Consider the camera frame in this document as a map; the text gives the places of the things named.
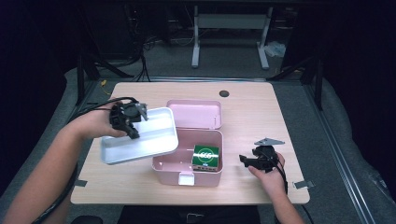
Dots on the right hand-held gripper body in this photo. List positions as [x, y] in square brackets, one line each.
[267, 158]

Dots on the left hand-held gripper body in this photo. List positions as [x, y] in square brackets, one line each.
[124, 113]

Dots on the white plastic tray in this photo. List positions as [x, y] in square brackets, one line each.
[155, 137]

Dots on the green medicine box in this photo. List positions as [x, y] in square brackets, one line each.
[205, 154]

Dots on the pink storage box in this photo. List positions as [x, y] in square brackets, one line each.
[196, 113]

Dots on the person's right hand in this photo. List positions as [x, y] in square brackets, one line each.
[271, 180]

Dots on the person's left hand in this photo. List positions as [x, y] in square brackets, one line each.
[93, 123]

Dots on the yellow tag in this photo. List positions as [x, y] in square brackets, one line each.
[103, 83]

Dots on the grey tape piece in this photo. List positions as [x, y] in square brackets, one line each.
[81, 183]
[303, 184]

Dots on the black metal stand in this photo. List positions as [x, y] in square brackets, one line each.
[81, 77]
[318, 81]

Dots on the clear plastic bag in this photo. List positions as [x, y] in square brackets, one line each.
[276, 48]

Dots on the metal floor rail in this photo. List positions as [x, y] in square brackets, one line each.
[342, 155]

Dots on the white desk frame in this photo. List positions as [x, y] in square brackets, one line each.
[230, 21]

